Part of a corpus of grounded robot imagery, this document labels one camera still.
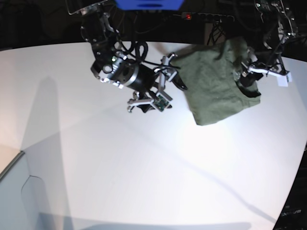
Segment black hanging cables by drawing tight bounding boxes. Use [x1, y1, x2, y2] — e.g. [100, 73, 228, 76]
[206, 21, 227, 46]

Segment blue plastic box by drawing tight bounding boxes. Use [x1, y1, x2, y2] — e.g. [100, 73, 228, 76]
[116, 0, 184, 11]

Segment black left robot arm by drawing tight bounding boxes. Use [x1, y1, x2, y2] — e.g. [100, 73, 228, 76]
[240, 0, 298, 87]

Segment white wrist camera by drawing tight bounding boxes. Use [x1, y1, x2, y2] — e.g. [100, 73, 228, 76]
[276, 72, 292, 87]
[154, 95, 172, 112]

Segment white power strip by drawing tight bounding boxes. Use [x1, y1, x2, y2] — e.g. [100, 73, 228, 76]
[180, 12, 235, 23]

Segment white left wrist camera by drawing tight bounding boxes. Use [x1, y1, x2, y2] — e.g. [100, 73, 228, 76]
[276, 72, 292, 87]

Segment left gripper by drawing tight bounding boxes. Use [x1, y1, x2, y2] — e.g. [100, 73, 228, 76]
[239, 49, 290, 87]

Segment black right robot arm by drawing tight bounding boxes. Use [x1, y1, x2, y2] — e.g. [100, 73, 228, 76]
[66, 0, 188, 113]

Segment black device with label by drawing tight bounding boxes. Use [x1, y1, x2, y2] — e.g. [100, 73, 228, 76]
[274, 151, 307, 230]

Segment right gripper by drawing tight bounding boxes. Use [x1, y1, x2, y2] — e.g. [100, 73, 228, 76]
[126, 53, 188, 113]

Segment green t-shirt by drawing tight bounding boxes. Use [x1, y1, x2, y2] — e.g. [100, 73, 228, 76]
[171, 37, 261, 126]

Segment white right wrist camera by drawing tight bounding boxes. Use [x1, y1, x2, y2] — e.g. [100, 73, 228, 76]
[154, 95, 172, 112]

